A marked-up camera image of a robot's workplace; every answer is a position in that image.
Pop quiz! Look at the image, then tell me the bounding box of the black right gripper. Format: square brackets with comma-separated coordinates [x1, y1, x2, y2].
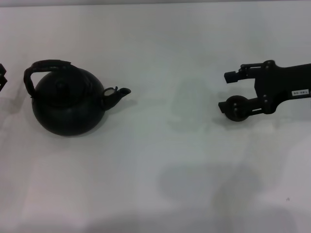
[218, 60, 311, 115]

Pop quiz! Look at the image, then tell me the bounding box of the small dark brown teacup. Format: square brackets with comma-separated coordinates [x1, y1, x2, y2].
[224, 95, 250, 122]

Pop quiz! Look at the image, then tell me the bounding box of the black round teapot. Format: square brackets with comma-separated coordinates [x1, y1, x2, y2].
[23, 59, 132, 136]

